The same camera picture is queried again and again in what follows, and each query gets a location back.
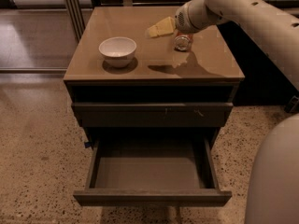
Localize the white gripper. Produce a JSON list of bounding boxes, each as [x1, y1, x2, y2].
[[146, 0, 228, 38]]

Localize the red coke can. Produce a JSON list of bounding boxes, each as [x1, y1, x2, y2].
[[174, 32, 193, 51]]

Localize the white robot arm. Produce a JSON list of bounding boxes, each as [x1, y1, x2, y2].
[[146, 0, 299, 89]]

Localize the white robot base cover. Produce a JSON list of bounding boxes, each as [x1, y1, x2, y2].
[[245, 115, 299, 224]]

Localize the brown drawer cabinet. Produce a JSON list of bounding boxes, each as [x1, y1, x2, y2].
[[64, 7, 244, 143]]

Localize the closed grey top drawer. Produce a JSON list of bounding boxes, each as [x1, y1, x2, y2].
[[72, 103, 233, 128]]

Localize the open grey middle drawer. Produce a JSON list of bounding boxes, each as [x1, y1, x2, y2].
[[74, 136, 232, 207]]

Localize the white ceramic bowl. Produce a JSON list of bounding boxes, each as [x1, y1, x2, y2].
[[98, 36, 136, 68]]

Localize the blue tape piece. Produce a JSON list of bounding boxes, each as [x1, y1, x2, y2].
[[84, 142, 92, 148]]

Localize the small dark floor object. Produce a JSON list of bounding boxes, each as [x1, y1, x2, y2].
[[284, 96, 299, 113]]

